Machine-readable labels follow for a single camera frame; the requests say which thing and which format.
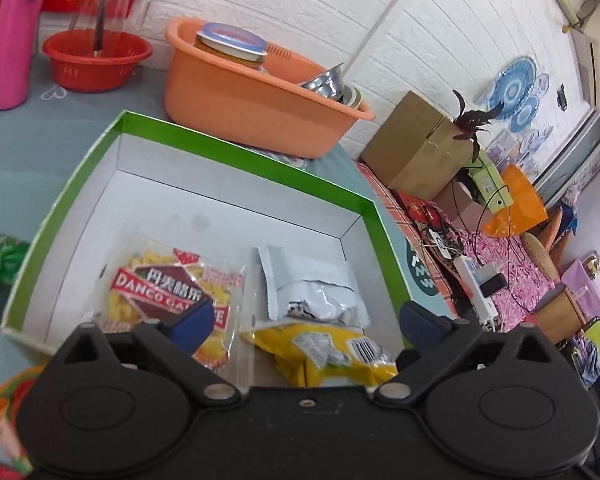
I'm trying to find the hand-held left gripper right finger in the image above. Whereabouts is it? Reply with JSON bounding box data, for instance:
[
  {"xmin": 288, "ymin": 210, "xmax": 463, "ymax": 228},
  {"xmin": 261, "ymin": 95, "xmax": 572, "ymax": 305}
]
[{"xmin": 372, "ymin": 301, "xmax": 558, "ymax": 403}]

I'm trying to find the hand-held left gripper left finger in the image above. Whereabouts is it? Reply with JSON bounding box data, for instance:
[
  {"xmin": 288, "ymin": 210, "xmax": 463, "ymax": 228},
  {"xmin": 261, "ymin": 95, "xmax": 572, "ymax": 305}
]
[{"xmin": 52, "ymin": 299, "xmax": 242, "ymax": 406}]

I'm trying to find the clear cookie packet red label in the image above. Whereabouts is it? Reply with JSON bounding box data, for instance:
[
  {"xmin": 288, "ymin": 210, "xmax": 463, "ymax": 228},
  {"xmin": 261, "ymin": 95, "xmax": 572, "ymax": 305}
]
[{"xmin": 97, "ymin": 240, "xmax": 248, "ymax": 372}]

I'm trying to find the yellow snack packet with barcode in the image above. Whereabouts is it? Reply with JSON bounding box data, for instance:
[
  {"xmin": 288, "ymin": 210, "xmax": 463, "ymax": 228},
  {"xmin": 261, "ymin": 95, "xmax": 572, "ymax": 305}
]
[{"xmin": 252, "ymin": 322, "xmax": 399, "ymax": 389}]

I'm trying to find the green cardboard box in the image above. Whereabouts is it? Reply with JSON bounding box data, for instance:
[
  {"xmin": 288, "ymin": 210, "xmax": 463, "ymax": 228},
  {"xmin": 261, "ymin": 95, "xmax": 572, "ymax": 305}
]
[{"xmin": 0, "ymin": 110, "xmax": 417, "ymax": 390}]

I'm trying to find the white power strip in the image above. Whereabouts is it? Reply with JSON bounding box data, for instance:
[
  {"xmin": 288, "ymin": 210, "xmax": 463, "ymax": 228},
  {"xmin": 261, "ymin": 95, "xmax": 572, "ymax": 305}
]
[{"xmin": 452, "ymin": 255, "xmax": 501, "ymax": 321}]

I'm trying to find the black charger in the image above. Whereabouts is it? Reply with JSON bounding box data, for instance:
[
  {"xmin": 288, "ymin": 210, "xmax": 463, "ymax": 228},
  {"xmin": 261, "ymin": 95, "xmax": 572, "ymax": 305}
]
[{"xmin": 480, "ymin": 274, "xmax": 510, "ymax": 298}]

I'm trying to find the pink floral blanket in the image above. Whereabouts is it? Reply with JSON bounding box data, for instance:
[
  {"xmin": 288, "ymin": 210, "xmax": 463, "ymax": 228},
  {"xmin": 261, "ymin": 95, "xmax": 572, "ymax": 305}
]
[{"xmin": 447, "ymin": 225, "xmax": 563, "ymax": 331}]

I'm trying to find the silver snack packet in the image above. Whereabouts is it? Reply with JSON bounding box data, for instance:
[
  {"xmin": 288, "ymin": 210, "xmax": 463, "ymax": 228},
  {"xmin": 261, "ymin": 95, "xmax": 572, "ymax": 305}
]
[{"xmin": 257, "ymin": 245, "xmax": 372, "ymax": 329}]

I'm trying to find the small brown cardboard box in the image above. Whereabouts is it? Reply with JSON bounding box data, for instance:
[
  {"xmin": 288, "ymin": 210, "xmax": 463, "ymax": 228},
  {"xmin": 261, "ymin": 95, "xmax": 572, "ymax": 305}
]
[{"xmin": 435, "ymin": 180, "xmax": 486, "ymax": 221}]

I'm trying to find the woven round cushion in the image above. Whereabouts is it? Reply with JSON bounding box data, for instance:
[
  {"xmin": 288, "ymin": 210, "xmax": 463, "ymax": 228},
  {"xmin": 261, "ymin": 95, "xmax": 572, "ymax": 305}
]
[{"xmin": 521, "ymin": 232, "xmax": 561, "ymax": 283}]

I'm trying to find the wooden box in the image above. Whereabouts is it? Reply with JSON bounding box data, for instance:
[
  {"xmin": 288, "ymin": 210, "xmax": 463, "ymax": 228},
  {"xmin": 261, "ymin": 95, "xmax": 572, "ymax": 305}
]
[{"xmin": 534, "ymin": 287, "xmax": 588, "ymax": 345}]

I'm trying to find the orange plastic bag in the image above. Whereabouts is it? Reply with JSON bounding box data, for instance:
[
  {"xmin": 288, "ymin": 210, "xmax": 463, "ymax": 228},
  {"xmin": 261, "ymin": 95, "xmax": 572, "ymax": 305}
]
[{"xmin": 482, "ymin": 165, "xmax": 549, "ymax": 238}]

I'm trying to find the light green carton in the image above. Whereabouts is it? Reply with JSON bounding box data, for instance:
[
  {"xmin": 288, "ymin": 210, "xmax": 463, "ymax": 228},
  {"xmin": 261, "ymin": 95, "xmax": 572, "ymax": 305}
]
[{"xmin": 467, "ymin": 152, "xmax": 513, "ymax": 216}]

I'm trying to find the green crinkled snack packet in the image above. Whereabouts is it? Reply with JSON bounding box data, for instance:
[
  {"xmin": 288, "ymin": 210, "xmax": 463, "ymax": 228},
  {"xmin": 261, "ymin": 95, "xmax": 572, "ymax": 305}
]
[{"xmin": 0, "ymin": 234, "xmax": 32, "ymax": 283}]

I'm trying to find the dark red leafy plant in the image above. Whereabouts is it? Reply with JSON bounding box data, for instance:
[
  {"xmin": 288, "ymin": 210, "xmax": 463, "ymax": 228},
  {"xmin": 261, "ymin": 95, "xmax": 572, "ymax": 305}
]
[{"xmin": 452, "ymin": 90, "xmax": 505, "ymax": 163}]

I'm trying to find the orange snack packet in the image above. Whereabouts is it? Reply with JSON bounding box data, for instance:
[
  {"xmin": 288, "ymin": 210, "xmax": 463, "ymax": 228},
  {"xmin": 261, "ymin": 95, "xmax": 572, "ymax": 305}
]
[{"xmin": 0, "ymin": 364, "xmax": 46, "ymax": 433}]

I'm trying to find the orange plastic basin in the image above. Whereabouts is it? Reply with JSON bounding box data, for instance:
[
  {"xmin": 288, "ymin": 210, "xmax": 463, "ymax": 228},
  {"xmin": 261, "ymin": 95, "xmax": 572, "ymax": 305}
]
[{"xmin": 164, "ymin": 16, "xmax": 376, "ymax": 159}]

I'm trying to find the small blue patterned plate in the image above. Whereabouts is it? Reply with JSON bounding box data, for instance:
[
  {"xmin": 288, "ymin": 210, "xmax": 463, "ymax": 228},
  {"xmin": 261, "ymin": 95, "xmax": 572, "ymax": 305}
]
[{"xmin": 510, "ymin": 96, "xmax": 540, "ymax": 132}]

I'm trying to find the large blue patterned plate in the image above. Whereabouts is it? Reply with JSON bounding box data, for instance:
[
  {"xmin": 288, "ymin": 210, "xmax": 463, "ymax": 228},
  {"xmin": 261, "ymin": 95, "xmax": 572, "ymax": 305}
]
[{"xmin": 486, "ymin": 56, "xmax": 537, "ymax": 121}]

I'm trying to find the steel bowl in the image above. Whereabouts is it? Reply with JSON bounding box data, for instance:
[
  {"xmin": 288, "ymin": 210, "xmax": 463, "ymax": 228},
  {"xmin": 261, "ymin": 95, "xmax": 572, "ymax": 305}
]
[{"xmin": 300, "ymin": 62, "xmax": 346, "ymax": 102}]

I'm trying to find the red plastic basin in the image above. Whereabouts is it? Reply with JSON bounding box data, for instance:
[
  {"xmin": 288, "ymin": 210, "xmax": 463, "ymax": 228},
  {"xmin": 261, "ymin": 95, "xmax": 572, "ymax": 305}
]
[{"xmin": 43, "ymin": 30, "xmax": 154, "ymax": 94}]

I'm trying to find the round tin with blue lid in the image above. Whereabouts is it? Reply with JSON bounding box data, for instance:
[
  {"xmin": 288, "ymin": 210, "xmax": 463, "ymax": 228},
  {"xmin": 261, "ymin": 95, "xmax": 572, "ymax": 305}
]
[{"xmin": 195, "ymin": 22, "xmax": 269, "ymax": 67}]

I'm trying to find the clear glass jar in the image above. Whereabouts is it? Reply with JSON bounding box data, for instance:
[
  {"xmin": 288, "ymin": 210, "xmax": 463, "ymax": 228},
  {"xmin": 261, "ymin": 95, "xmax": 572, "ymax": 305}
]
[{"xmin": 70, "ymin": 0, "xmax": 136, "ymax": 58}]

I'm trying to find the pink water bottle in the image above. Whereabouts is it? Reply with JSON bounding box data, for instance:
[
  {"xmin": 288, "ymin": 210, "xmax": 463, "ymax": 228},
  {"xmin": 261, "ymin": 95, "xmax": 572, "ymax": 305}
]
[{"xmin": 0, "ymin": 0, "xmax": 50, "ymax": 111}]

